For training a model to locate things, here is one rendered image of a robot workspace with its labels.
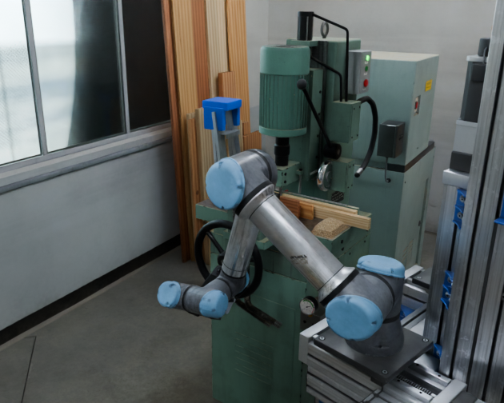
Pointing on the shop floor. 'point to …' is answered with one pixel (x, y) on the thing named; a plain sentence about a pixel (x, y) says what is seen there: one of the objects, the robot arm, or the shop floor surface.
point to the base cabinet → (266, 341)
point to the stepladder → (217, 115)
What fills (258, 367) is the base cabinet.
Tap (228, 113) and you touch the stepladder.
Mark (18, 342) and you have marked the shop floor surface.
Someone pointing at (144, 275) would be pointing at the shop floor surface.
